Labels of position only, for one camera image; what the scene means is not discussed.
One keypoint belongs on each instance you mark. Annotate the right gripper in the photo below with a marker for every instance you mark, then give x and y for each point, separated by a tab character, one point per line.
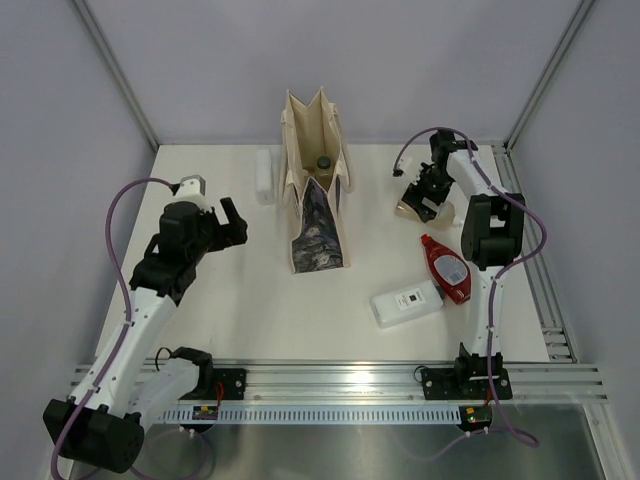
414	194

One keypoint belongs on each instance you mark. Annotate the white rectangular bottle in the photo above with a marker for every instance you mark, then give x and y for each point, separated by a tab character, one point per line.
407	304

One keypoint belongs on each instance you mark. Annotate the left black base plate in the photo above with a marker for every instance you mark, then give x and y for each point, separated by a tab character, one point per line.
220	383

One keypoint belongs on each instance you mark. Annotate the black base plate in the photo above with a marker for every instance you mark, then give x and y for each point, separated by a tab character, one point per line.
220	383
443	384

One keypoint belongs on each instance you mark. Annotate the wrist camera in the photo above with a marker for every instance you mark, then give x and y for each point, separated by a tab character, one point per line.
401	165
192	189

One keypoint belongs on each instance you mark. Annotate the frame post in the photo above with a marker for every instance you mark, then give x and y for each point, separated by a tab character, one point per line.
97	37
571	31

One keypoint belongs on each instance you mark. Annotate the red bottle white label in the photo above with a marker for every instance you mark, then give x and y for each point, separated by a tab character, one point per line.
450	271

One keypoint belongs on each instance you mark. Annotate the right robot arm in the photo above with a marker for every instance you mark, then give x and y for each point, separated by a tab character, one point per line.
491	242

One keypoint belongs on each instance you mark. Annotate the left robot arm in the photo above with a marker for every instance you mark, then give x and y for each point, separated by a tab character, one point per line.
104	420

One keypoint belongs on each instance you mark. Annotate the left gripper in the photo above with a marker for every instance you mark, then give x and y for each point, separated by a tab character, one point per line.
227	235

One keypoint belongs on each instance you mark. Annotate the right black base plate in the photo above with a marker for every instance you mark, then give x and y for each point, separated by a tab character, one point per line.
443	384

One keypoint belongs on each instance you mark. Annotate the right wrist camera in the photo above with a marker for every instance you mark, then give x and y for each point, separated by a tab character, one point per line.
401	165

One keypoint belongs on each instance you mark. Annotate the right frame post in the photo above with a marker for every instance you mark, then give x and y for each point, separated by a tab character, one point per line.
571	31

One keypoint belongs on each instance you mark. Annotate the left frame post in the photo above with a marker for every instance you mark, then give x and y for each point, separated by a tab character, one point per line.
97	37

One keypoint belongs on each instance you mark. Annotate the beige canvas tote bag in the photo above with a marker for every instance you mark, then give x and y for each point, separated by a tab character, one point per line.
317	238

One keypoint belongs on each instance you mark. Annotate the white slotted cable duct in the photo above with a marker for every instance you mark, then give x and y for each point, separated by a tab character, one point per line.
313	415

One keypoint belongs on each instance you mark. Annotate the aluminium mounting rail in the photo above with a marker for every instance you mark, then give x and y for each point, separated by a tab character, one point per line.
397	382

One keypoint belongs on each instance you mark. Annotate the clear square bottle black cap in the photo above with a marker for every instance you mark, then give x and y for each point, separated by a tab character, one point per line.
324	171

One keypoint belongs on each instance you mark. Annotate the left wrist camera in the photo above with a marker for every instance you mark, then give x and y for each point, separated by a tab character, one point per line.
192	189

